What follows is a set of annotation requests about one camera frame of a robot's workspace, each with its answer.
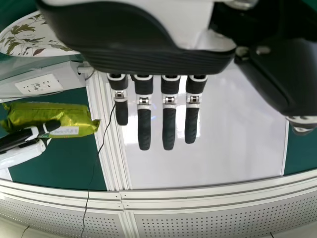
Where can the yellow-green biscuit packet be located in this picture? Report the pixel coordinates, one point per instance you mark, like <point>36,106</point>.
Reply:
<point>47,112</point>

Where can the plate with brown leaf pattern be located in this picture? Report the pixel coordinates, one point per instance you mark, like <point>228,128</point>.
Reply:
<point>24,43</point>

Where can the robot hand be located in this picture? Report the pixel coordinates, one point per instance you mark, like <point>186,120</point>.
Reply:
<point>22,148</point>
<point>138,37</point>

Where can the white socket strip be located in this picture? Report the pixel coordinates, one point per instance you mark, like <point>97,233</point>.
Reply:
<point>39,84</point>

